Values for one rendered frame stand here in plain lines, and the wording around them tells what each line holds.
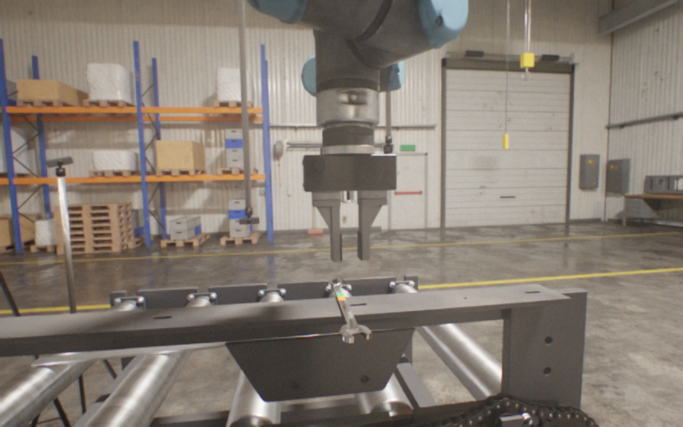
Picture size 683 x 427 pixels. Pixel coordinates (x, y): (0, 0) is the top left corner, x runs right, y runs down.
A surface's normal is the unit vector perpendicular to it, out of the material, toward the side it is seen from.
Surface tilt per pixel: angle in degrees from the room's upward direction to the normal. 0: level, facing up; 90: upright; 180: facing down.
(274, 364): 90
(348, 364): 90
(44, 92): 90
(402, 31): 149
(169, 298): 90
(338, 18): 160
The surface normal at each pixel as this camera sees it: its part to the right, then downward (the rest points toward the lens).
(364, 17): 0.32, 0.89
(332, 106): -0.46, 0.09
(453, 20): 0.66, 0.05
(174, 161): 0.15, 0.09
